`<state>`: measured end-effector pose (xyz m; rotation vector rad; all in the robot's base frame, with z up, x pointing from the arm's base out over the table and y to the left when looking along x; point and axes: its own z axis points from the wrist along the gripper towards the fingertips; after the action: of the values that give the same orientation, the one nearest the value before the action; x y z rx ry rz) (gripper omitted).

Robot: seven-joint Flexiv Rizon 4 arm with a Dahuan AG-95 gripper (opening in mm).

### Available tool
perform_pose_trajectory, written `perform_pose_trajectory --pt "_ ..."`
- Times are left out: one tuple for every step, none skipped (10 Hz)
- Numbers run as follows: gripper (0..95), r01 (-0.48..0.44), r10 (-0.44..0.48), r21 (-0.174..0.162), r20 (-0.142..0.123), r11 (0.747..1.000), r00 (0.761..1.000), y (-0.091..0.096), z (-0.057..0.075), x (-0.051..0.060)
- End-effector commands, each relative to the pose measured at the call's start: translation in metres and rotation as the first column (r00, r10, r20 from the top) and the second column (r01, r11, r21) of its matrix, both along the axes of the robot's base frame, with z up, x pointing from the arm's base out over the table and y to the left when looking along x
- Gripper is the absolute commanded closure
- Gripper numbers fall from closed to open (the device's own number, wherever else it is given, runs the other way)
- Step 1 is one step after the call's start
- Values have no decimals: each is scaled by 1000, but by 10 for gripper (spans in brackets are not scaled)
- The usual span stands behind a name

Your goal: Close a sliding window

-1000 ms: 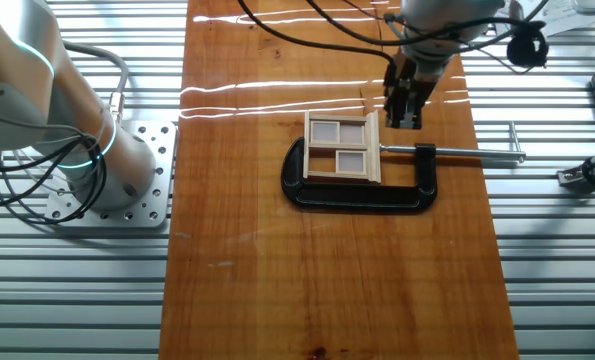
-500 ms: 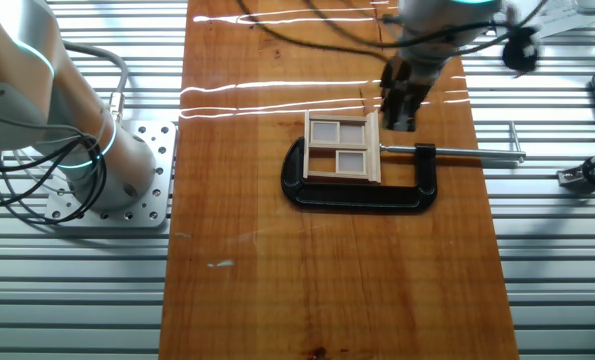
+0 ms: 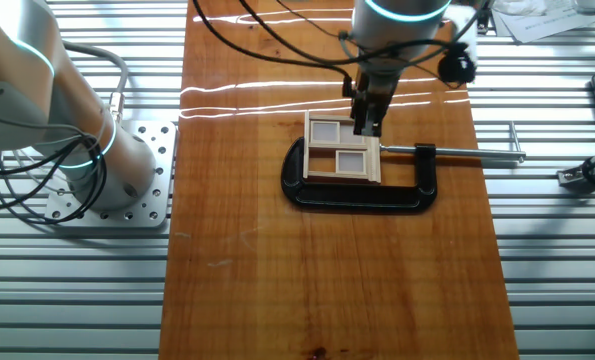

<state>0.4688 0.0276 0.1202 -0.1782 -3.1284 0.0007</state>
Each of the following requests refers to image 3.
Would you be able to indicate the black C-clamp with steel screw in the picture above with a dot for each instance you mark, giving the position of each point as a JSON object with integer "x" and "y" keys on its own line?
{"x": 357, "y": 197}

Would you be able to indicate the black metal bracket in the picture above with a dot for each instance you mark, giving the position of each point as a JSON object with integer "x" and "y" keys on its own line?
{"x": 484, "y": 22}

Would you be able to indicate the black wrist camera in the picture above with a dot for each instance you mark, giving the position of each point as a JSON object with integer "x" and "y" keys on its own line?
{"x": 456, "y": 64}

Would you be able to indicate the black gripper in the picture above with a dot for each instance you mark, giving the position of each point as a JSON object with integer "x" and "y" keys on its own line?
{"x": 374, "y": 92}

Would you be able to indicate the long wooden board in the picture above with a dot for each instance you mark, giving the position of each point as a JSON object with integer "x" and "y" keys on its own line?
{"x": 327, "y": 275}

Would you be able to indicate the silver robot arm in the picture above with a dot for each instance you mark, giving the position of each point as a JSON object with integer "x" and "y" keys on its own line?
{"x": 27, "y": 75}

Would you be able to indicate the white crumpled tissue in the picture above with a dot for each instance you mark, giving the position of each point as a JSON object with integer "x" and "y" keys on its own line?
{"x": 519, "y": 6}

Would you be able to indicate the white printed paper sheets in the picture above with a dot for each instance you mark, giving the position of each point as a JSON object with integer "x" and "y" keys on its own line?
{"x": 552, "y": 25}

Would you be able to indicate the small silver camera with mount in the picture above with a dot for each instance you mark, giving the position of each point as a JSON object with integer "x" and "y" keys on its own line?
{"x": 574, "y": 176}

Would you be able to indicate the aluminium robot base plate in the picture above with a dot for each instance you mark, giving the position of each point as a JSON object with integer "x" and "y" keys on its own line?
{"x": 167, "y": 165}

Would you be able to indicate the miniature wooden window frame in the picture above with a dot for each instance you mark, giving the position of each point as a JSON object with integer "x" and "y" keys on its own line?
{"x": 307, "y": 150}

